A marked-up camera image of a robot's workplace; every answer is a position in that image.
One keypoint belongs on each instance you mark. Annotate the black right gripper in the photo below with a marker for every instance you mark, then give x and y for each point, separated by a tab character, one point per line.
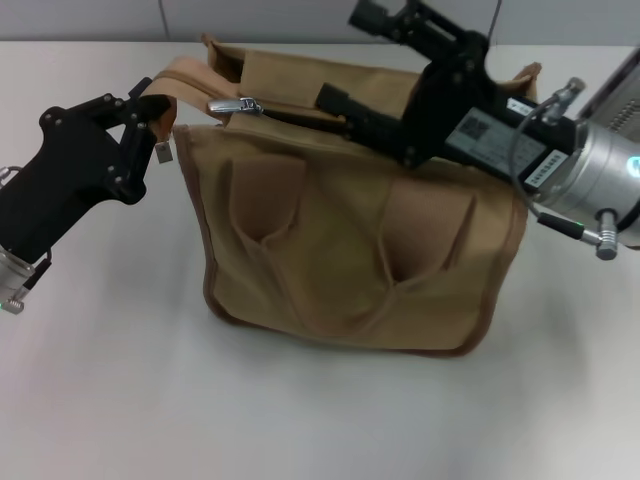
450	110

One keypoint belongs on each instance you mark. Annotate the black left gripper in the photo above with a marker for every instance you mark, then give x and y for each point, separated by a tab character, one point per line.
55	185

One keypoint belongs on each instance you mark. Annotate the silver metal zipper pull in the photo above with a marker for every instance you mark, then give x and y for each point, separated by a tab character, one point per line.
232	105

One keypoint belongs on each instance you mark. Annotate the khaki fabric food bag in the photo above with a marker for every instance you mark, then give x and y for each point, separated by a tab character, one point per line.
340	240

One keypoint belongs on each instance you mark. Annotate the silver white robot right arm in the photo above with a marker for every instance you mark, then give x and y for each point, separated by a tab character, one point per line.
595	170

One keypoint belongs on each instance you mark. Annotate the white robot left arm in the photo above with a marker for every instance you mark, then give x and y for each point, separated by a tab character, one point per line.
12	275

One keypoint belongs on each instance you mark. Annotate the small silver metal tag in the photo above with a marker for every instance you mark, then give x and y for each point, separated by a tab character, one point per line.
164	153

